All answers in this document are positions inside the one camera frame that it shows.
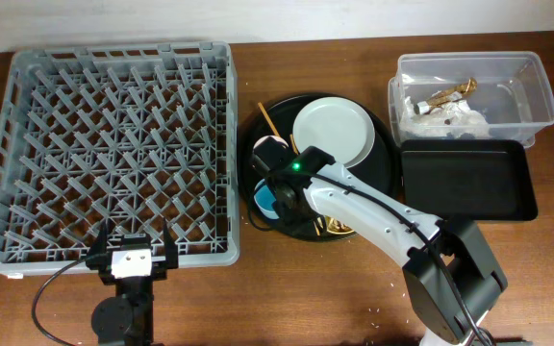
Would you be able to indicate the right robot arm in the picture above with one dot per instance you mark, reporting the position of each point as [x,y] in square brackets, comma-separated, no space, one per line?
[452,276]

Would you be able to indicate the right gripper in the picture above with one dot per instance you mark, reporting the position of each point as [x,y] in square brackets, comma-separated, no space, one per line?
[291,219]

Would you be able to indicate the pink cup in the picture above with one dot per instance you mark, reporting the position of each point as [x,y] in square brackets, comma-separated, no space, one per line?
[275,138]

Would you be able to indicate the food scraps pile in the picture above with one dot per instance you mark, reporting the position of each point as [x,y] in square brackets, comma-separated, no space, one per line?
[335,226]

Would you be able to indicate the white napkin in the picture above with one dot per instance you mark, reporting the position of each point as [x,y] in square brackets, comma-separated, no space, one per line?
[452,120]

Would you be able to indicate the blue cup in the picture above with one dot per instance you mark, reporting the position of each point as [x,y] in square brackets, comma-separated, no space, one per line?
[264,199]

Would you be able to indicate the lower wooden chopstick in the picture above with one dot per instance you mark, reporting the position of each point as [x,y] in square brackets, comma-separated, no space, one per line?
[295,150]

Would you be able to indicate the brown stick wrapper waste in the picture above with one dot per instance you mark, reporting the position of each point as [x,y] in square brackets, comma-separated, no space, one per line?
[453,94]

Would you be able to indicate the grey dishwasher rack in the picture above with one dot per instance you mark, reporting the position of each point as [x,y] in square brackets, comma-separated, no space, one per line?
[138,139]

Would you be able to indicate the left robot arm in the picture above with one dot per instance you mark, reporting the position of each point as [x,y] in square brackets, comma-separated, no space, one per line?
[126,319]

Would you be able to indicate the yellow bowl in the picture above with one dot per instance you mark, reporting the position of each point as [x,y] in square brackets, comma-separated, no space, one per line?
[338,233]

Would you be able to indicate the grey round plate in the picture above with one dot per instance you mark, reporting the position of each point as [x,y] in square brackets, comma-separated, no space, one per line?
[338,126]

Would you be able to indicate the round black tray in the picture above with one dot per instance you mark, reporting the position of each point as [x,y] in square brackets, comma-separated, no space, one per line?
[380,169]

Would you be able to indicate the clear plastic bin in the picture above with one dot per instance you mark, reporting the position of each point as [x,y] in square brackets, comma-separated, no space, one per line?
[513,91]

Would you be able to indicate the black rectangular tray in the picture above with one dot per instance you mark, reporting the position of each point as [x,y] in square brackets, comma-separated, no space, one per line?
[483,179]

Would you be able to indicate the upper wooden chopstick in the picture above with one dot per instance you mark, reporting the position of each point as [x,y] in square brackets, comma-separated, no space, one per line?
[268,120]

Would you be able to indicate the wooden chopstick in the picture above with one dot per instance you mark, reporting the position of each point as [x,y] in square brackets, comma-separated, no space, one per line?
[268,120]
[295,150]

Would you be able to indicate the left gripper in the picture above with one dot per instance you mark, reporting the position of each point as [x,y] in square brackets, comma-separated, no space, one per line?
[99,257]

